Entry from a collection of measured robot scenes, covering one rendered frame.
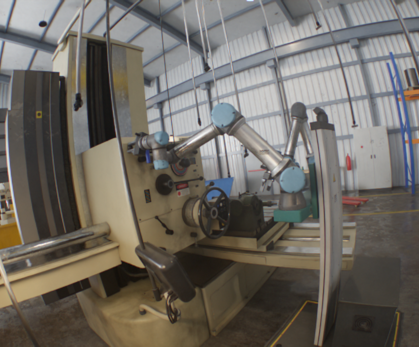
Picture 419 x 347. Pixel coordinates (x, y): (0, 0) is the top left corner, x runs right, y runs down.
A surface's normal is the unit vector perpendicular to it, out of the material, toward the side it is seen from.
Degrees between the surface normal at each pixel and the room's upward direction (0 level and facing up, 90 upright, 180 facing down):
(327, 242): 90
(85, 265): 90
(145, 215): 90
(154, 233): 90
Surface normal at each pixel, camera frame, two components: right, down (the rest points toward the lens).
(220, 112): -0.35, -0.01
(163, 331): 0.55, -0.04
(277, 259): -0.59, 0.12
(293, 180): -0.16, 0.18
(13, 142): 0.79, -0.08
